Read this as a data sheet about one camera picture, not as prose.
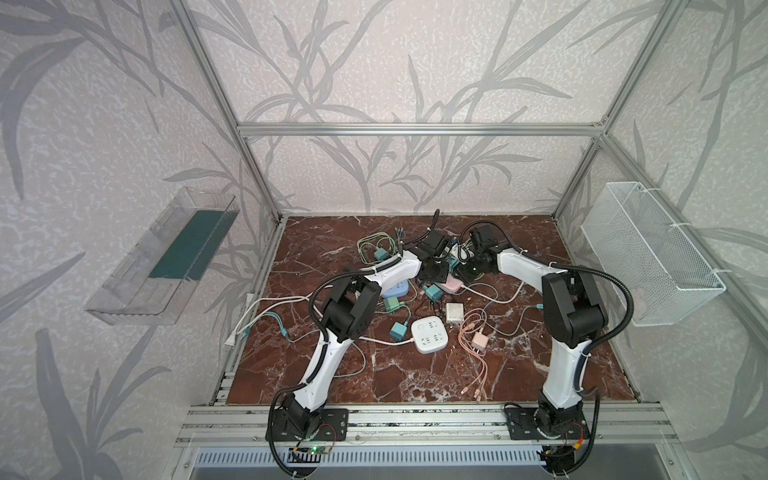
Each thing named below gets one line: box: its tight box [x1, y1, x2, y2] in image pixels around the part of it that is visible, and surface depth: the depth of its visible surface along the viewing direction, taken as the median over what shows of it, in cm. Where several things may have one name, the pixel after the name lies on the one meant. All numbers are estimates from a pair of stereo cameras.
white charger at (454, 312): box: [446, 302, 464, 323], surface depth 93 cm
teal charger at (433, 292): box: [423, 284, 444, 302], surface depth 98 cm
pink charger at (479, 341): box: [471, 332, 489, 350], surface depth 87 cm
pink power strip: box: [441, 273, 464, 293], surface depth 99 cm
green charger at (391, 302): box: [384, 296, 400, 311], surface depth 96 cm
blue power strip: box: [382, 279, 409, 298], surface depth 98 cm
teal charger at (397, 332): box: [389, 322, 407, 342], surface depth 90 cm
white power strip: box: [411, 316, 449, 354], surface depth 88 cm
